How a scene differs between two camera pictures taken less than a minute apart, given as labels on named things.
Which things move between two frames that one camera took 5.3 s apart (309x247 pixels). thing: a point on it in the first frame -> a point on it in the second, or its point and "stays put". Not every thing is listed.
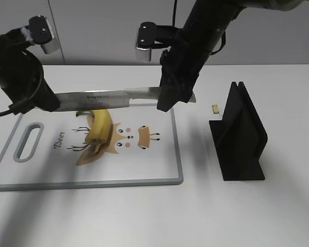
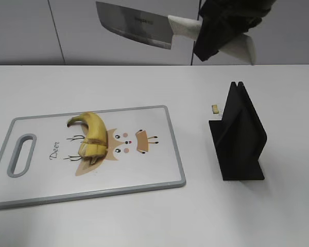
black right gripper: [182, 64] -> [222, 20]
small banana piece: [215, 109] stays put
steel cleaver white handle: [75, 100] -> [154, 28]
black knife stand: [240, 138] stays put
